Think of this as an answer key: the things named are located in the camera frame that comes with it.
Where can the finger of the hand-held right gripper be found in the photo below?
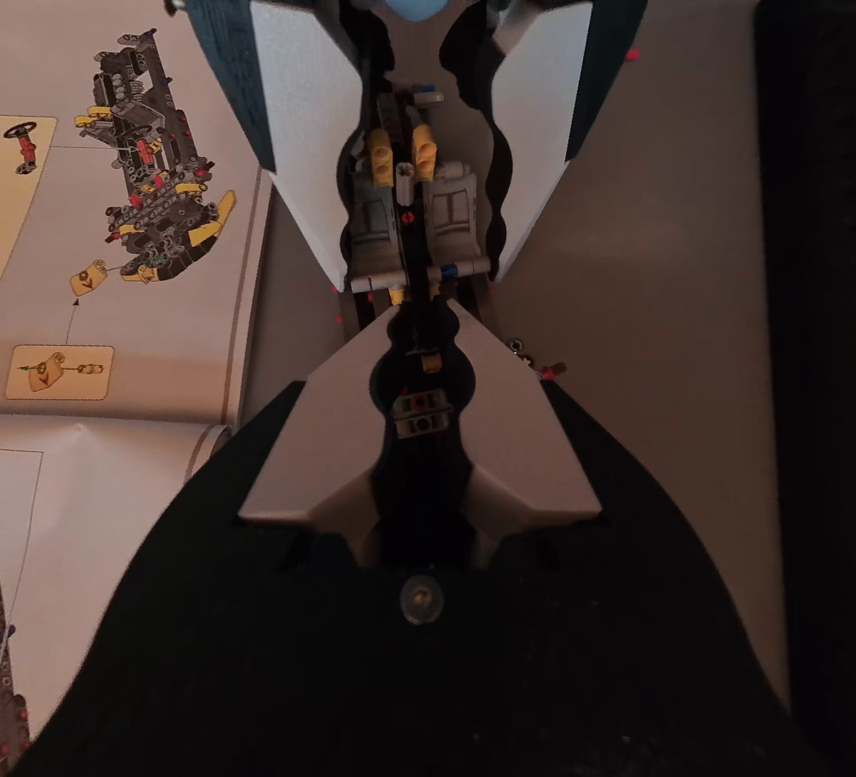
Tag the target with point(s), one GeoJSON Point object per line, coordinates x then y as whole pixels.
{"type": "Point", "coordinates": [301, 121]}
{"type": "Point", "coordinates": [541, 121]}

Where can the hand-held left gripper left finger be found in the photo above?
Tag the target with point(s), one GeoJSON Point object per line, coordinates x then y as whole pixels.
{"type": "Point", "coordinates": [321, 449]}

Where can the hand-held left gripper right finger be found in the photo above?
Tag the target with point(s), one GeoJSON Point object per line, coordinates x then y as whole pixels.
{"type": "Point", "coordinates": [528, 449]}

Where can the grey lego panel piece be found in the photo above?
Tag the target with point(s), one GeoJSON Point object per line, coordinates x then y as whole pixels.
{"type": "Point", "coordinates": [451, 215]}

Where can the lego car chassis model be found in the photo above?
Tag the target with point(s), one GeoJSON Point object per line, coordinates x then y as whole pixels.
{"type": "Point", "coordinates": [414, 242]}

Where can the open lego instruction booklet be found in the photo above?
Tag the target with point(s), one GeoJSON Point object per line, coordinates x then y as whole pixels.
{"type": "Point", "coordinates": [134, 355]}

